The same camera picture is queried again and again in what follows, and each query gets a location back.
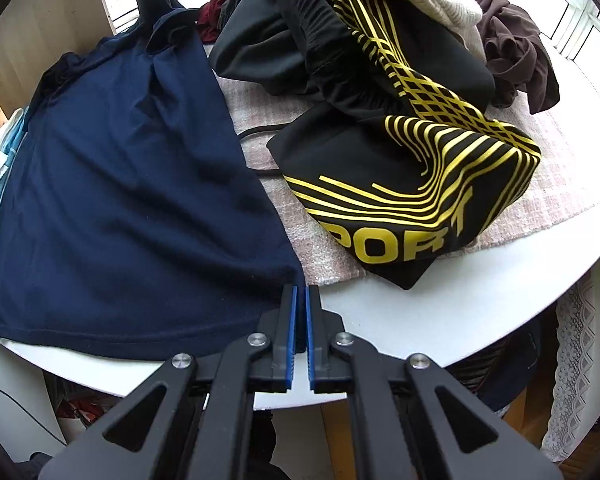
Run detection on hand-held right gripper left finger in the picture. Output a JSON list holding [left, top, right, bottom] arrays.
[[40, 284, 301, 480]]

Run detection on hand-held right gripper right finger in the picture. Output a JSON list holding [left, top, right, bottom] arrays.
[[305, 284, 563, 480]]

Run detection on navy blue shirt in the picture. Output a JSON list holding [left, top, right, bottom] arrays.
[[0, 0, 306, 361]]

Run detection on folded light blue clothes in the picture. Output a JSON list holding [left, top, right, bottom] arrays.
[[0, 107, 31, 226]]

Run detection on black yellow striped sports garment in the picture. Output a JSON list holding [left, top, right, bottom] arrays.
[[267, 0, 542, 291]]

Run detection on white lace cloth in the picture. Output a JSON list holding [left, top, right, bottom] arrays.
[[540, 270, 600, 463]]

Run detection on pink checked table mat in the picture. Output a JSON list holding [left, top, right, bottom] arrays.
[[0, 42, 600, 306]]

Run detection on dark red garment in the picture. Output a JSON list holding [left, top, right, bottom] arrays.
[[196, 0, 253, 43]]

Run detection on brown garment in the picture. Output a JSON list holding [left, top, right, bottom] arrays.
[[452, 0, 561, 115]]

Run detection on cream knit sweater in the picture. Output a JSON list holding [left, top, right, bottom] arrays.
[[230, 0, 486, 56]]

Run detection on light wooden cabinet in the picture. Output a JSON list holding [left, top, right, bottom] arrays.
[[0, 0, 113, 116]]

